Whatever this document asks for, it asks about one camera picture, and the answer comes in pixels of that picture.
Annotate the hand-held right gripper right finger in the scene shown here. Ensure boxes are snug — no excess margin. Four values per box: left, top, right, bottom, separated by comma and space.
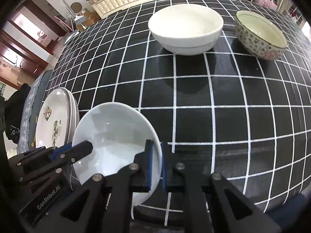
161, 141, 283, 233

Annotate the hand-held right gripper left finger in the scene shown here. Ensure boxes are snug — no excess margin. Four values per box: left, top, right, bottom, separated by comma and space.
46, 139, 155, 233

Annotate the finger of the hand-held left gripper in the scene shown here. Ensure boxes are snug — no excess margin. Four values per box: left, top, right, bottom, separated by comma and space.
17, 140, 94, 168
19, 161, 74, 185

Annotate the pink petal white plate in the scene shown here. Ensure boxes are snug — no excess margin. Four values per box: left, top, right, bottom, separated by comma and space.
62, 87, 78, 146

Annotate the white bowl with floral outside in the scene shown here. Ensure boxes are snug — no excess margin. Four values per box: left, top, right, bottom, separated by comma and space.
72, 102, 163, 207

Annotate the floral print white plate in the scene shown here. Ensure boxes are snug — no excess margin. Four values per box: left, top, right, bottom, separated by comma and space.
35, 87, 74, 148

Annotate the plain white bowl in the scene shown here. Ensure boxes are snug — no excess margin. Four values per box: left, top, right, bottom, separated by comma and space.
148, 3, 224, 56

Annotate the green patterned bowl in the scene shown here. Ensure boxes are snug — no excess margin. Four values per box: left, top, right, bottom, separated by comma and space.
234, 10, 289, 61

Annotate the black clothing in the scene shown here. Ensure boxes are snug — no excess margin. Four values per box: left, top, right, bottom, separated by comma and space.
3, 84, 31, 143

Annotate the grey covered sofa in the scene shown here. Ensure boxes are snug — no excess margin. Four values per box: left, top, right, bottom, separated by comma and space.
18, 70, 53, 154

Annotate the black checked tablecloth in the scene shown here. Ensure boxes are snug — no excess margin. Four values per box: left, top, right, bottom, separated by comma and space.
45, 0, 311, 226

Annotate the brown wooden door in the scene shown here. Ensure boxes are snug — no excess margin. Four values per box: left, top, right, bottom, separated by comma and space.
0, 30, 49, 90

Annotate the white mop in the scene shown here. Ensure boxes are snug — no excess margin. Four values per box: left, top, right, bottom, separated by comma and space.
52, 0, 84, 22

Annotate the pink bag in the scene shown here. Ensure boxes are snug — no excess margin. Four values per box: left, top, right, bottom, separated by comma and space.
258, 0, 278, 10

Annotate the brown round wall disc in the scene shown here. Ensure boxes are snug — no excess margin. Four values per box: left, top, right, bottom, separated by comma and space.
70, 2, 83, 14

